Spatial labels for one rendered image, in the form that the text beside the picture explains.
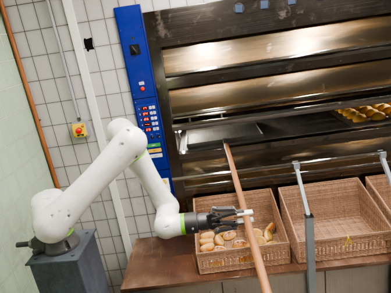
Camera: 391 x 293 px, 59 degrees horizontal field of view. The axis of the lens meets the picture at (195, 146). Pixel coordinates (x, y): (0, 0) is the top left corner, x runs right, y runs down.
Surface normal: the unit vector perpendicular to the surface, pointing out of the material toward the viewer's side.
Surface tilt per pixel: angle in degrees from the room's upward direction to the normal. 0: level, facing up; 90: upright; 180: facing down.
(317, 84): 70
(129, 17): 90
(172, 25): 90
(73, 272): 90
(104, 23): 90
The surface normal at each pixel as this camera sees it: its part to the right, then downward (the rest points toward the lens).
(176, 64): -0.06, 0.00
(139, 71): -0.01, 0.33
